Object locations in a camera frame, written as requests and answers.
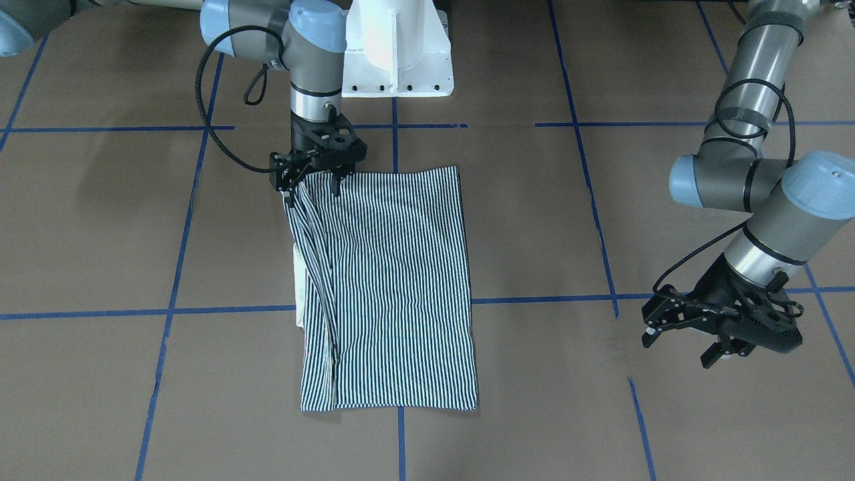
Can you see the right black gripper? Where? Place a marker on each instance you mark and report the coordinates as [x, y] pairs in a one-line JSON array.
[[300, 138]]

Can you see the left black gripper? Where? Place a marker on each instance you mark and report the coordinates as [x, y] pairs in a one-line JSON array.
[[712, 288]]

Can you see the navy white striped polo shirt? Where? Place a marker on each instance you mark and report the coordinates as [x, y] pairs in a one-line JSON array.
[[383, 291]]

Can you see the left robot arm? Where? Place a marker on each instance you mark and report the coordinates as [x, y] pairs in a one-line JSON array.
[[747, 163]]

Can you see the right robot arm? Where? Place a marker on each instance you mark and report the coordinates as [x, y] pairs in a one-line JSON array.
[[307, 40]]

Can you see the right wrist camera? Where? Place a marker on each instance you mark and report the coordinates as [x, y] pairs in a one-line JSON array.
[[337, 146]]

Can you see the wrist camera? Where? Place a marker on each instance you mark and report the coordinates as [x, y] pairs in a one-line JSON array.
[[765, 317], [337, 146]]

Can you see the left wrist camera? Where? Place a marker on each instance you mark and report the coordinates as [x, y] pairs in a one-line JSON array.
[[765, 317]]

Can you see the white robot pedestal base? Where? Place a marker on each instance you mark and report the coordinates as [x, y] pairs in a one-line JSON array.
[[398, 49]]

